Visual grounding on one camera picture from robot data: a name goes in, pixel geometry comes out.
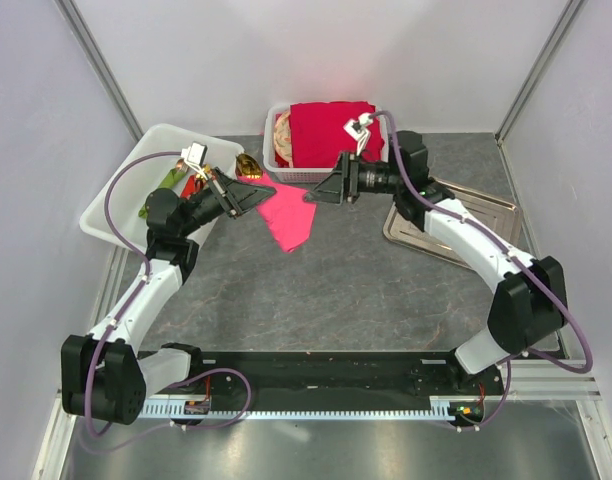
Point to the green rolled napkin set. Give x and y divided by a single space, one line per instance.
174 175

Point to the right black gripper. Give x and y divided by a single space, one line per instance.
342 185

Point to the stack of red napkins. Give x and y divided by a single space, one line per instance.
318 132

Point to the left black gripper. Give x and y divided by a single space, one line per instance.
239 196

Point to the silver metal tray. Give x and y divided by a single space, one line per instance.
503 217

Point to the gold spoon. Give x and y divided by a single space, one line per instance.
247 167

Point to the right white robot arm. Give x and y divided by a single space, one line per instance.
528 294

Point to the patterned paper plates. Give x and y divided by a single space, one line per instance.
282 140

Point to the slotted cable duct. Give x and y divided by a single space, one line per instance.
316 405

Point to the pink paper napkin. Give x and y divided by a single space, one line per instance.
287 215

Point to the white perforated basket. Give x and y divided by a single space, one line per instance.
270 159

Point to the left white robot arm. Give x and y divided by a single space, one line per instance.
103 376

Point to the red rolled napkin set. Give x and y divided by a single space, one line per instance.
194 184

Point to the white plastic tub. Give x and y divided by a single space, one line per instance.
130 192

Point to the aluminium rail frame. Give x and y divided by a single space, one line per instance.
549 423

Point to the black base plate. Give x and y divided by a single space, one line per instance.
420 374

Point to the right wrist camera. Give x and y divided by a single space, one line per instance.
359 130

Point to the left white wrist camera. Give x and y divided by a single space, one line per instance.
192 158

